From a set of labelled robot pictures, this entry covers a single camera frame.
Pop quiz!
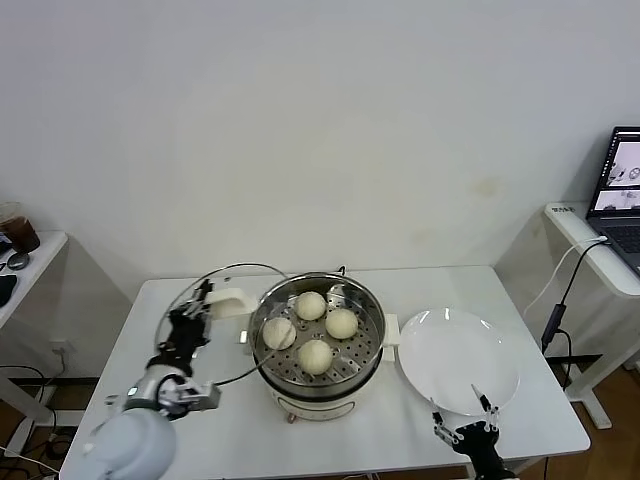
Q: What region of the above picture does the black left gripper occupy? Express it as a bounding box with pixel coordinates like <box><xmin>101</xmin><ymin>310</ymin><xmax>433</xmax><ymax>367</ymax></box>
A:
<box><xmin>157</xmin><ymin>279</ymin><xmax>216</xmax><ymax>374</ymax></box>

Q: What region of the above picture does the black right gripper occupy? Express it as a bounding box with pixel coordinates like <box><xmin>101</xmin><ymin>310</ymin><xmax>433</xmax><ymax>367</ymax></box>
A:
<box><xmin>429</xmin><ymin>383</ymin><xmax>506</xmax><ymax>472</ymax></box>

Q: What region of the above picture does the glass lid cream handle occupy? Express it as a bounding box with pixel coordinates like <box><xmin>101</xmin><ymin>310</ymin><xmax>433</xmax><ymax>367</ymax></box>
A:
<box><xmin>154</xmin><ymin>262</ymin><xmax>299</xmax><ymax>389</ymax></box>

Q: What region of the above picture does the white steamed baozi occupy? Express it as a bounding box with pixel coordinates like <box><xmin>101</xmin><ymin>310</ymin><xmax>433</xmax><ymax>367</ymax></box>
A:
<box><xmin>324</xmin><ymin>307</ymin><xmax>359</xmax><ymax>340</ymax></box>
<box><xmin>262</xmin><ymin>317</ymin><xmax>297</xmax><ymax>351</ymax></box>
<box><xmin>293</xmin><ymin>290</ymin><xmax>327</xmax><ymax>321</ymax></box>
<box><xmin>297</xmin><ymin>339</ymin><xmax>334</xmax><ymax>377</ymax></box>

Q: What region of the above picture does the perforated steel steamer basket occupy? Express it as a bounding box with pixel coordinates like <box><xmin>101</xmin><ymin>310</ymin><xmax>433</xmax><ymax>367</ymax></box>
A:
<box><xmin>234</xmin><ymin>272</ymin><xmax>401</xmax><ymax>396</ymax></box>

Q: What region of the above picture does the white round plate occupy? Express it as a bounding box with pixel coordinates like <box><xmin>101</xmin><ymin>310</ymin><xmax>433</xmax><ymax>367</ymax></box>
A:
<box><xmin>398</xmin><ymin>308</ymin><xmax>521</xmax><ymax>417</ymax></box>

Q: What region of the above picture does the cream electric cooking pot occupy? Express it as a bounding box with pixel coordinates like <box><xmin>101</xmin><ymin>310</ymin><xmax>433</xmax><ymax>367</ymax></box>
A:
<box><xmin>252</xmin><ymin>344</ymin><xmax>384</xmax><ymax>425</ymax></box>

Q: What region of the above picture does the white side table with cup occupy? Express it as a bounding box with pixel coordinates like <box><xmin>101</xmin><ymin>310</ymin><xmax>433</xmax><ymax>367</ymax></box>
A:
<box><xmin>0</xmin><ymin>229</ymin><xmax>70</xmax><ymax>451</ymax></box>

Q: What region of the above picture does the iced coffee plastic cup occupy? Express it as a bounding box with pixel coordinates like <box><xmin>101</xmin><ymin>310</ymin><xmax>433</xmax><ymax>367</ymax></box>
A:
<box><xmin>0</xmin><ymin>201</ymin><xmax>41</xmax><ymax>253</ymax></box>

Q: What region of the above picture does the black pouch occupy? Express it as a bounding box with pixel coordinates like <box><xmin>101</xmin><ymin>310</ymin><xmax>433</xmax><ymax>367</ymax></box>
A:
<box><xmin>0</xmin><ymin>272</ymin><xmax>19</xmax><ymax>306</ymax></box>

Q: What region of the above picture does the white side table with laptop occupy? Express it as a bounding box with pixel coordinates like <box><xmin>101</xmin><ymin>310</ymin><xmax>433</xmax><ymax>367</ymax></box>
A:
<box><xmin>543</xmin><ymin>201</ymin><xmax>640</xmax><ymax>431</ymax></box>

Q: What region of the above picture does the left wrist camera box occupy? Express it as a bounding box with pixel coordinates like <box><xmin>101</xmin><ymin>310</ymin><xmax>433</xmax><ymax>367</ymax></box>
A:
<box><xmin>159</xmin><ymin>377</ymin><xmax>224</xmax><ymax>416</ymax></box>

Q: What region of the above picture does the black cable with adapter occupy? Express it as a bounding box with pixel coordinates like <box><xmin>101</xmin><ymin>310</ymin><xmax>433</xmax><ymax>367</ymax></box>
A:
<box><xmin>542</xmin><ymin>241</ymin><xmax>611</xmax><ymax>391</ymax></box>

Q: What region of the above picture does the white charging cable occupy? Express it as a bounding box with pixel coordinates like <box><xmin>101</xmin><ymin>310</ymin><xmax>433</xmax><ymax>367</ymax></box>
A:
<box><xmin>523</xmin><ymin>237</ymin><xmax>611</xmax><ymax>317</ymax></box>

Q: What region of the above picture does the black floor cable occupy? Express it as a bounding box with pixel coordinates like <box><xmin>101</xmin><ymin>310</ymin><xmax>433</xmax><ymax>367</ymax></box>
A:
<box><xmin>0</xmin><ymin>363</ymin><xmax>61</xmax><ymax>401</ymax></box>

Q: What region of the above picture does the white floor cable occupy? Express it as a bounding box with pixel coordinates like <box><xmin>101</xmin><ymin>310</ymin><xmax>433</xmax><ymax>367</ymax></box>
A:
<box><xmin>0</xmin><ymin>449</ymin><xmax>64</xmax><ymax>474</ymax></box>

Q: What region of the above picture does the grey laptop showing camera views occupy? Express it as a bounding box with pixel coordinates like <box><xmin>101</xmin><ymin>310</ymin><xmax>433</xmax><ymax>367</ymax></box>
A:
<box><xmin>585</xmin><ymin>126</ymin><xmax>640</xmax><ymax>279</ymax></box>

